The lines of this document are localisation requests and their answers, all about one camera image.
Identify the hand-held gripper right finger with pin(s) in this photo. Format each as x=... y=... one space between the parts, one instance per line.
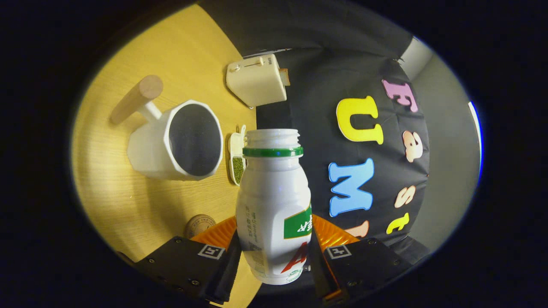
x=364 y=265

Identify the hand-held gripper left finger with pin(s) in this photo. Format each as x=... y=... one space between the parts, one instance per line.
x=224 y=273

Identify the round wooden coaster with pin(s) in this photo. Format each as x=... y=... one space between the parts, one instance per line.
x=199 y=224

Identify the white juice bottle green label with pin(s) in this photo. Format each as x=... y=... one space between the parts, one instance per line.
x=269 y=192

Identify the white divided tray of beans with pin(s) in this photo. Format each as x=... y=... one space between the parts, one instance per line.
x=235 y=145

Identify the wooden table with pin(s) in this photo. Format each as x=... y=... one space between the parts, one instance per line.
x=115 y=192

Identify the ceiling light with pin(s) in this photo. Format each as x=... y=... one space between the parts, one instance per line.
x=476 y=128

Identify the cream toaster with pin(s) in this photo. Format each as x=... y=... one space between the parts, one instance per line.
x=257 y=83

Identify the toast slice in toaster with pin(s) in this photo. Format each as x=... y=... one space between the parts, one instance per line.
x=284 y=77

